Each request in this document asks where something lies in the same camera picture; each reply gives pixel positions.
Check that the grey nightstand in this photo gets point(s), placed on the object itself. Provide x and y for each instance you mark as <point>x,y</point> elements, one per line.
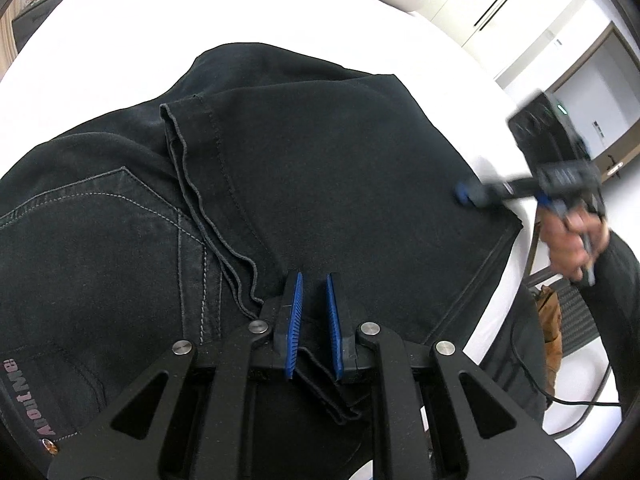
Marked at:
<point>32,27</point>

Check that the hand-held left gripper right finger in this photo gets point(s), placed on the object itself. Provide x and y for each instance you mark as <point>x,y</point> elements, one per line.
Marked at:
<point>334,325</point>

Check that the black denim pants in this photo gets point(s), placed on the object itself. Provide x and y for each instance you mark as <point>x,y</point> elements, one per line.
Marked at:
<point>325,160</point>

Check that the person's right hand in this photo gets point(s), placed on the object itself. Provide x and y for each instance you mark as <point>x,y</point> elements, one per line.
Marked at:
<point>567,245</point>

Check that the brown framed door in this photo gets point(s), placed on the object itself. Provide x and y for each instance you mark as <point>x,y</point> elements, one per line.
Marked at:
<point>600,100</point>

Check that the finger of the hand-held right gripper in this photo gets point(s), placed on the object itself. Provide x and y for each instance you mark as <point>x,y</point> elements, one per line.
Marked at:
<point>462,194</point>

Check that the brown bag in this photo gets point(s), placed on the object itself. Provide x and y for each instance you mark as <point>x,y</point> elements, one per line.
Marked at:
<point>550,330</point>

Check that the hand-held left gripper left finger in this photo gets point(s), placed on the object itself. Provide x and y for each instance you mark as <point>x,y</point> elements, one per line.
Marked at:
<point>294,320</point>

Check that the person's right forearm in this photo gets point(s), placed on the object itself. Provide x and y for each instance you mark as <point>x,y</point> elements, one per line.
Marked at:
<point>620,310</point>

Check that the bed with white sheet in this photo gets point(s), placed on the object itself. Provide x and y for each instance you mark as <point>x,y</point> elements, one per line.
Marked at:
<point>350,20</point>

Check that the white wardrobe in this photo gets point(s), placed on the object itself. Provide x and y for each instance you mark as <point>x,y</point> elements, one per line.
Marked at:
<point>500,5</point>

